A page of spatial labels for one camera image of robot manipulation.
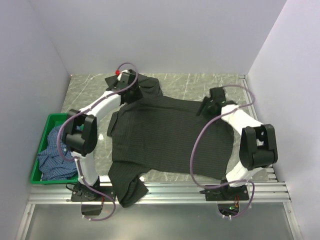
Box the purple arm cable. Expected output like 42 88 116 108
56 61 139 222
189 84 256 220

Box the black pinstriped long sleeve shirt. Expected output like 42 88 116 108
107 75 234 208

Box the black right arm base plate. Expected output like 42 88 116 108
199 185 249 201

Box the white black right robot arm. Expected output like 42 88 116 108
189 85 278 200

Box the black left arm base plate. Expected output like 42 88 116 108
65 183 116 202

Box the green plastic tray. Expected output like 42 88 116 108
30 113 78 185

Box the blue checked shirt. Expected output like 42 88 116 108
37 126 77 181

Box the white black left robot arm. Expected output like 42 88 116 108
57 70 142 201

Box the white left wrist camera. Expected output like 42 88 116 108
117 69 131 81

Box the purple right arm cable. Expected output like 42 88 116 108
189 84 256 220

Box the aluminium rail frame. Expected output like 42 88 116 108
27 74 292 240

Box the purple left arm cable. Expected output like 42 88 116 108
56 61 139 222

